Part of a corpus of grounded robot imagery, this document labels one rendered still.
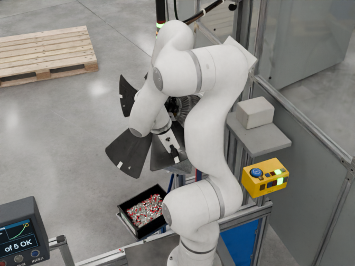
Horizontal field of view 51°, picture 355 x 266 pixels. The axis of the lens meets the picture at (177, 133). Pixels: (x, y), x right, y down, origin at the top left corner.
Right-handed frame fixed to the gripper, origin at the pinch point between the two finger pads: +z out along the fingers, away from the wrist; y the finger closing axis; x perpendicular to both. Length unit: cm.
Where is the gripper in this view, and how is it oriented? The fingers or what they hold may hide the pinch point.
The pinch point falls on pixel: (174, 152)
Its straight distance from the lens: 146.1
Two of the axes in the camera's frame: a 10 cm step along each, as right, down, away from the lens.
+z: 2.9, 6.6, 7.0
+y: -3.7, -5.9, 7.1
